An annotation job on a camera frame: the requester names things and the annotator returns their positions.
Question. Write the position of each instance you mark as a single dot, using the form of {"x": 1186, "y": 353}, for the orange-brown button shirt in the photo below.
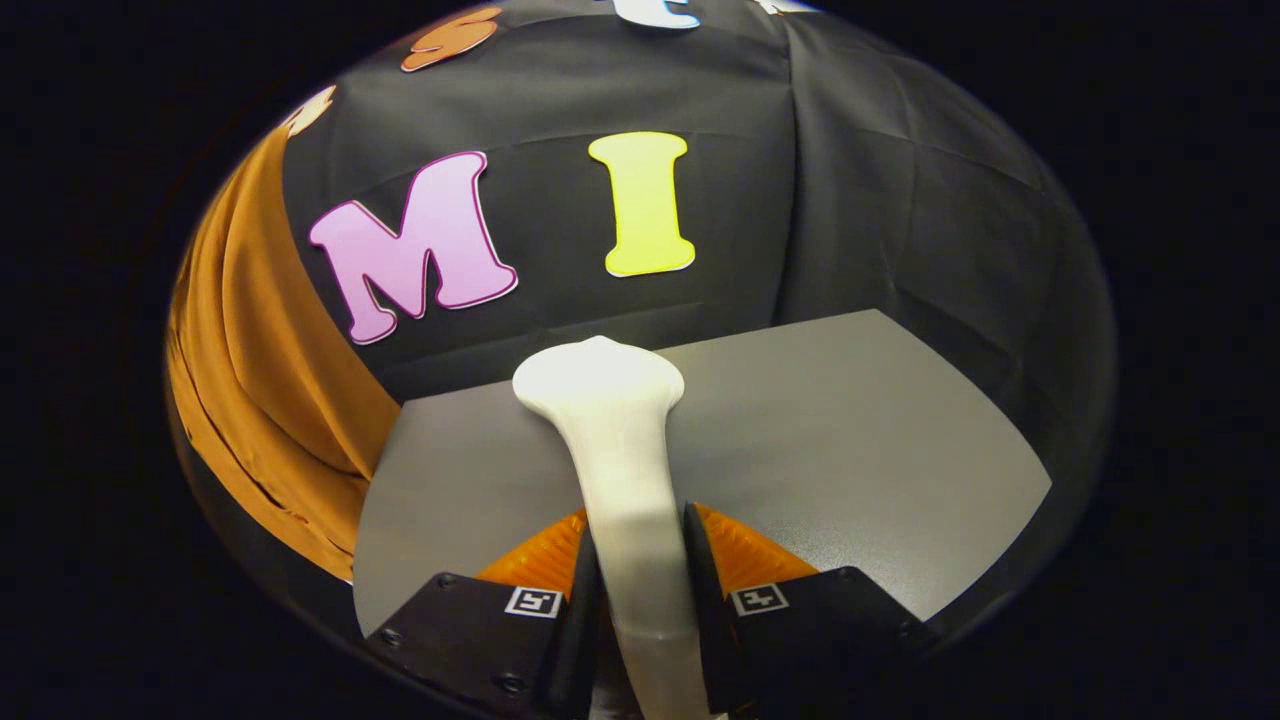
{"x": 250, "y": 350}

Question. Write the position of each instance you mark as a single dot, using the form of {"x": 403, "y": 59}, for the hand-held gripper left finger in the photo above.
{"x": 578, "y": 640}

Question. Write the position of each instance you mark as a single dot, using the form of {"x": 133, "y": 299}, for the black backdrop cloth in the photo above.
{"x": 900, "y": 200}

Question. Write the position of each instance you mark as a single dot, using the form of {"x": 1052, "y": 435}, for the white garment steamer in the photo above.
{"x": 615, "y": 450}

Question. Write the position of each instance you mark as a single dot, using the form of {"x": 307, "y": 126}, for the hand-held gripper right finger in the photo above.
{"x": 705, "y": 620}

